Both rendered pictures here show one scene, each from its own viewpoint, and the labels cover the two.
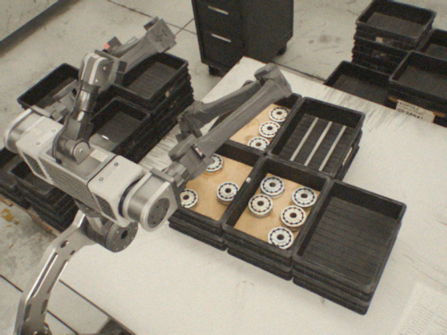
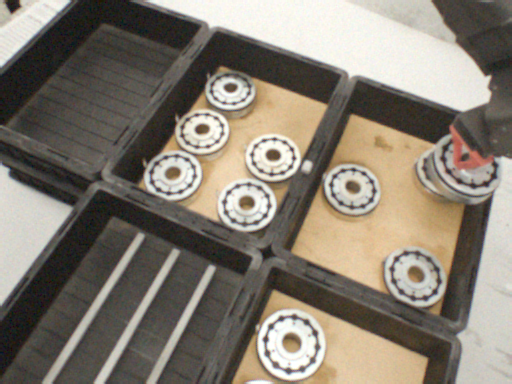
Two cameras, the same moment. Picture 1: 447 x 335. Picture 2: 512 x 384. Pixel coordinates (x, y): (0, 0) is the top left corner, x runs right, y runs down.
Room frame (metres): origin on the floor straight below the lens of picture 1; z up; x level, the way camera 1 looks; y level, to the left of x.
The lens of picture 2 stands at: (1.66, -0.28, 1.61)
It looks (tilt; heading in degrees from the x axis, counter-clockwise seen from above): 56 degrees down; 163
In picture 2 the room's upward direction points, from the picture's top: 5 degrees clockwise
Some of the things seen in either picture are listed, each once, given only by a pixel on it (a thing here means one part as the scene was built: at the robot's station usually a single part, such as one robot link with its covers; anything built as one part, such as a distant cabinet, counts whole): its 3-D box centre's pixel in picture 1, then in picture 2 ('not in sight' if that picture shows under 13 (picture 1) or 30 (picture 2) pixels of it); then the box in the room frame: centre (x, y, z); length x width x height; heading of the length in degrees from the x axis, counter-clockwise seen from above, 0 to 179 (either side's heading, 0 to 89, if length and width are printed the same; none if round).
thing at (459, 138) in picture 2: not in sight; (478, 146); (1.38, 0.10, 1.09); 0.07 x 0.07 x 0.09; 13
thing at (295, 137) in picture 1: (316, 143); (113, 346); (1.48, -0.43, 0.87); 0.40 x 0.30 x 0.11; 144
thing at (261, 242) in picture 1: (277, 202); (235, 123); (1.16, -0.19, 0.92); 0.40 x 0.30 x 0.02; 144
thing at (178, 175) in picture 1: (172, 179); not in sight; (0.92, 0.15, 1.45); 0.09 x 0.08 x 0.12; 48
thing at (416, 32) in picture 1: (389, 46); not in sight; (2.63, -1.21, 0.37); 0.40 x 0.30 x 0.45; 48
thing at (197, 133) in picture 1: (188, 133); (509, 112); (1.38, 0.11, 1.16); 0.10 x 0.07 x 0.07; 103
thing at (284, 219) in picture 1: (293, 216); (202, 131); (1.12, -0.25, 0.86); 0.10 x 0.10 x 0.01
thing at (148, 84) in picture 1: (157, 99); not in sight; (2.49, 0.34, 0.37); 0.40 x 0.30 x 0.45; 138
